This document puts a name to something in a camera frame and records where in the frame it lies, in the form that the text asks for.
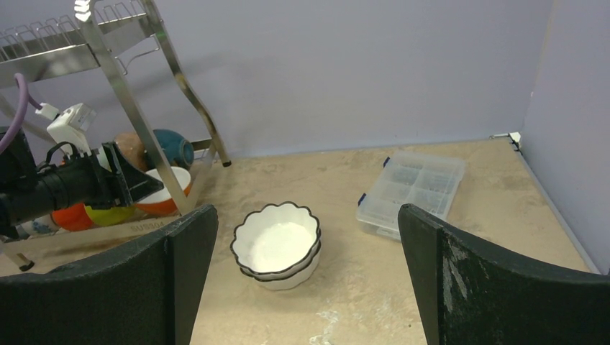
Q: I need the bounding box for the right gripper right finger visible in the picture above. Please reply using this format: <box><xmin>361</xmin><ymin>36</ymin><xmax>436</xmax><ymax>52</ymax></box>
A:
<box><xmin>398</xmin><ymin>203</ymin><xmax>609</xmax><ymax>344</ymax></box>

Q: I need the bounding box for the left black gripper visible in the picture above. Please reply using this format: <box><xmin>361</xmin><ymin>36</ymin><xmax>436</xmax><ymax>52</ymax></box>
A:
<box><xmin>88</xmin><ymin>142</ymin><xmax>164</xmax><ymax>209</ymax></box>

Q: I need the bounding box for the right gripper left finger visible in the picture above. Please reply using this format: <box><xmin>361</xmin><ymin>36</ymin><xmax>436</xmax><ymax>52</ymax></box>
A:
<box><xmin>1</xmin><ymin>205</ymin><xmax>219</xmax><ymax>344</ymax></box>

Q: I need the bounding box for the orange bowl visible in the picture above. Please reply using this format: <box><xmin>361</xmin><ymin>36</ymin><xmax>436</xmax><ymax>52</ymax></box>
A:
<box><xmin>135</xmin><ymin>166</ymin><xmax>192</xmax><ymax>216</ymax></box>

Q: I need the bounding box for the lime green bowl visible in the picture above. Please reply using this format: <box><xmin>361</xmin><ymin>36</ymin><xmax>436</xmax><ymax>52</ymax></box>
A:
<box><xmin>85</xmin><ymin>206</ymin><xmax>136</xmax><ymax>226</ymax></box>

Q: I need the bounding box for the white fluted bowl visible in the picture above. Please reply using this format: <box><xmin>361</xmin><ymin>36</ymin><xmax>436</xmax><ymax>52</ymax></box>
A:
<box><xmin>240</xmin><ymin>242</ymin><xmax>322</xmax><ymax>291</ymax></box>
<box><xmin>229</xmin><ymin>201</ymin><xmax>322</xmax><ymax>281</ymax></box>

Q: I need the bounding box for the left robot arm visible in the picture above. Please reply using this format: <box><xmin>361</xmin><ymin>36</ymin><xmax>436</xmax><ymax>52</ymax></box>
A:
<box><xmin>1</xmin><ymin>130</ymin><xmax>164</xmax><ymax>239</ymax></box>

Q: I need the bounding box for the metal two-tier dish rack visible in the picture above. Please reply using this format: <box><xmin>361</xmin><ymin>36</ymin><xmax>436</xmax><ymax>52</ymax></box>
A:
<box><xmin>1</xmin><ymin>1</ymin><xmax>231</xmax><ymax>271</ymax></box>

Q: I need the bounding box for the brown speckled bowl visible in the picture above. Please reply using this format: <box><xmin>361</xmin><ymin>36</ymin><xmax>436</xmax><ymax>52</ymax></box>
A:
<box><xmin>114</xmin><ymin>132</ymin><xmax>147</xmax><ymax>172</ymax></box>

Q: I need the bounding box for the teal blue bowl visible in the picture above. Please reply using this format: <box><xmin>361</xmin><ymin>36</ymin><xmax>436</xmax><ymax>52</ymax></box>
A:
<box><xmin>153</xmin><ymin>129</ymin><xmax>194</xmax><ymax>170</ymax></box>

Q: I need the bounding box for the front red-orange bowl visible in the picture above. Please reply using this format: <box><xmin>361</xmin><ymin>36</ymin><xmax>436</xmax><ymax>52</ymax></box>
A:
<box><xmin>51</xmin><ymin>203</ymin><xmax>94</xmax><ymax>232</ymax></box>

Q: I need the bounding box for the white blue floral bowl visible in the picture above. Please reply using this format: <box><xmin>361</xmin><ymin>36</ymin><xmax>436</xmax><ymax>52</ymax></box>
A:
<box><xmin>16</xmin><ymin>214</ymin><xmax>60</xmax><ymax>239</ymax></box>

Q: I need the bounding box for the clear plastic organizer box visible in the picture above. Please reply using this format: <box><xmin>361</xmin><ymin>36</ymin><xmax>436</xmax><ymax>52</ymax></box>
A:
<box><xmin>355</xmin><ymin>151</ymin><xmax>466</xmax><ymax>242</ymax></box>

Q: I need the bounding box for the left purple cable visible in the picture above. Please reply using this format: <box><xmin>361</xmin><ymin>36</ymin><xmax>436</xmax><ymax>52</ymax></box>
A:
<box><xmin>0</xmin><ymin>73</ymin><xmax>44</xmax><ymax>156</ymax></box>

